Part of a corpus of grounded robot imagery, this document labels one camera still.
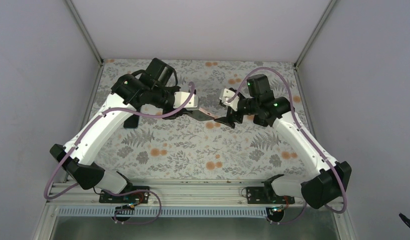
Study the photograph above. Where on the floral patterned table mat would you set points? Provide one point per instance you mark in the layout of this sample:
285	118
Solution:
184	148

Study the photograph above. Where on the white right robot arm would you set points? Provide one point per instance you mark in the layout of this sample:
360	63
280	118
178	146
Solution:
324	180

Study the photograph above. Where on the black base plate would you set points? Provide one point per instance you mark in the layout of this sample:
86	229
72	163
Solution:
259	195
130	199

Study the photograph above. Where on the aluminium frame post left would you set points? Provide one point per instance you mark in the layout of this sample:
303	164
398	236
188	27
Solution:
84	31

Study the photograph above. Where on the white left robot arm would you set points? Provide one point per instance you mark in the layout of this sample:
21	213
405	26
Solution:
143	93

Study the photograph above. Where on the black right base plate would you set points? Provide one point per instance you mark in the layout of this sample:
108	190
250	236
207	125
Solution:
259	195

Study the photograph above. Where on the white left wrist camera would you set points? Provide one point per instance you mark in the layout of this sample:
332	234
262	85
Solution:
191	99

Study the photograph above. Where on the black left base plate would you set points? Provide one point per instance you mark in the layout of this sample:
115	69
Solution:
130	199

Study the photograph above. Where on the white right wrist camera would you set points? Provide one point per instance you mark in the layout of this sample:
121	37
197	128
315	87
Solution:
229	98

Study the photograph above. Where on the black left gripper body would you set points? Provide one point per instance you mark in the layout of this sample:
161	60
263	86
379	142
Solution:
159	97

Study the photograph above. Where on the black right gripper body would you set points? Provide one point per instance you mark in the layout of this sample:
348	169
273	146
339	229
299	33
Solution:
231	114

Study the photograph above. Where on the grey slotted cable duct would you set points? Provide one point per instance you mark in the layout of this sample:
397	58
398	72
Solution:
166	211

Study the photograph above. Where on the aluminium frame post right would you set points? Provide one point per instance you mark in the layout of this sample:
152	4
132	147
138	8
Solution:
315	32

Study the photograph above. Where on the black phone case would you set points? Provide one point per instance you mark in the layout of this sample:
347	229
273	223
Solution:
259	121

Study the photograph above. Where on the aluminium mounting rail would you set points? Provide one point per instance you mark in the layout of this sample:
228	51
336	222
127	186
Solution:
172	192

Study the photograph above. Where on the aluminium frame post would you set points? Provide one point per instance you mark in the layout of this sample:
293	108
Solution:
84	31
315	32

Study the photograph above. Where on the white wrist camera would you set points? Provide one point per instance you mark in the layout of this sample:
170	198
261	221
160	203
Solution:
191	99
229	98

